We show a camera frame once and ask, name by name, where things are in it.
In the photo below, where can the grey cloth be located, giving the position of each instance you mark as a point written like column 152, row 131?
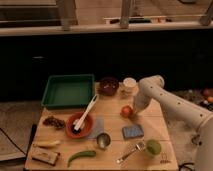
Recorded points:
column 97, row 129

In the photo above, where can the dark purple bowl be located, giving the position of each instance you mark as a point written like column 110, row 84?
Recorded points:
column 108, row 86

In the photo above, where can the red apple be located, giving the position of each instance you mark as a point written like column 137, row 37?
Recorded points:
column 126, row 111

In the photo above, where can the white dish brush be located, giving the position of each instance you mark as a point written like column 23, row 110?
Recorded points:
column 79, row 122

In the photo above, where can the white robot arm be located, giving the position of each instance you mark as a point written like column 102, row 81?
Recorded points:
column 195, row 116

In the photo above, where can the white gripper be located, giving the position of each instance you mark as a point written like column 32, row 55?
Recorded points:
column 136, row 109

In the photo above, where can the metal fork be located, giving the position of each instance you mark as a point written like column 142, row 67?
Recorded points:
column 139, row 146

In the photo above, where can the small metal cup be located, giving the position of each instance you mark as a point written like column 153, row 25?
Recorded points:
column 103, row 140

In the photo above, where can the white paper cup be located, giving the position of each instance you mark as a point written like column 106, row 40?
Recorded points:
column 128, row 85

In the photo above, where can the green mug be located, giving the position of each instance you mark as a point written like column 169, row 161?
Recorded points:
column 152, row 148

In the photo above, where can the yellow banana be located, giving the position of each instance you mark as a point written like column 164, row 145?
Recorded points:
column 46, row 144

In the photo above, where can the green chili pepper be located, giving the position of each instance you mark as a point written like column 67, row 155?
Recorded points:
column 86, row 153

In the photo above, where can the brown wooden block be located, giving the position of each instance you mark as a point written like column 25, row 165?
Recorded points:
column 45, row 156

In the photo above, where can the blue sponge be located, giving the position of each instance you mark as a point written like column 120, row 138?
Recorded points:
column 133, row 131

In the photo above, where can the green plastic tray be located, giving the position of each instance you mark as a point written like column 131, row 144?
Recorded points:
column 68, row 91

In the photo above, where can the dark grape bunch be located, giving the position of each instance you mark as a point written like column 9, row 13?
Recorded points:
column 58, row 124

